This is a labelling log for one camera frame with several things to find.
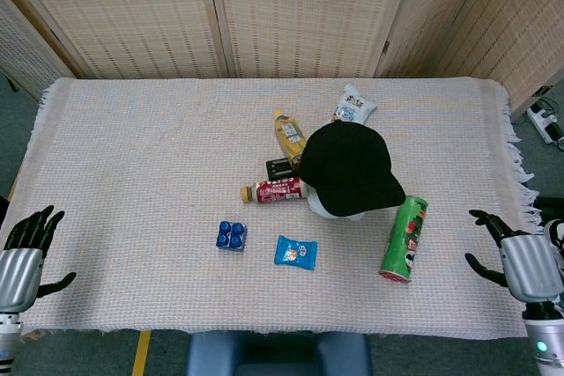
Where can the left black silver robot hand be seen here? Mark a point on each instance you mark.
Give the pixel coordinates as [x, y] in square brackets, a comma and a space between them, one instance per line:
[17, 270]

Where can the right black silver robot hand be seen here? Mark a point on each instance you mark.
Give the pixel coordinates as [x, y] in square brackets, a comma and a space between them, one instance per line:
[529, 261]

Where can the black baseball cap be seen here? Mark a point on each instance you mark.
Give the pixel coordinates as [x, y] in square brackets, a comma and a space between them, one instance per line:
[348, 164]

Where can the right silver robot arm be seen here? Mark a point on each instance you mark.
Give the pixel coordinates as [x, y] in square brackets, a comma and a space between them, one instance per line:
[544, 341]

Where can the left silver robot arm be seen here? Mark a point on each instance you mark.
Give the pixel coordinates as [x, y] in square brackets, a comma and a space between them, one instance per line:
[9, 341]

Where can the white foam mannequin head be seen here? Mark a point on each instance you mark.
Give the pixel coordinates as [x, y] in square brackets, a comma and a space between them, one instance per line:
[319, 209]

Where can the green chips can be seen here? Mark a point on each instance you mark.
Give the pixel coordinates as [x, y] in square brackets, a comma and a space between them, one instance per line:
[403, 239]

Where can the white power strip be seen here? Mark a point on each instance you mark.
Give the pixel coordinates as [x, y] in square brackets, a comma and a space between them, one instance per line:
[539, 118]

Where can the woven pale tablecloth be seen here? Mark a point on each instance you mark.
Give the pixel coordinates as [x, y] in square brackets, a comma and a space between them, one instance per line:
[132, 173]

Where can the blue toy building block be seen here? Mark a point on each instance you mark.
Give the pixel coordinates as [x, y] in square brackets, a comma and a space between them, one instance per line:
[231, 237]

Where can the woven folding screen panel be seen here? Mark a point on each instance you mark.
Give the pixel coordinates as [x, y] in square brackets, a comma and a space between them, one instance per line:
[123, 15]
[524, 28]
[304, 10]
[22, 50]
[432, 10]

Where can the blue snack packet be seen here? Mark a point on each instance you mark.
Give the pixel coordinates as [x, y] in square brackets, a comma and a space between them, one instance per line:
[295, 252]

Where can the white snack pouch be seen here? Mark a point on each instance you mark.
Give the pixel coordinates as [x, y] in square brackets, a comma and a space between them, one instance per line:
[352, 103]

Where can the red label drink bottle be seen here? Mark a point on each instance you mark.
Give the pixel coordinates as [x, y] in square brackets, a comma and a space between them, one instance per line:
[275, 190]

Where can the small black device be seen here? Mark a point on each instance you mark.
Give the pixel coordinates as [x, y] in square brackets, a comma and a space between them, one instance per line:
[277, 168]

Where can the yellow drink bottle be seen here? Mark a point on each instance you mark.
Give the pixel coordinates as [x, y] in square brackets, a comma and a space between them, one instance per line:
[288, 134]

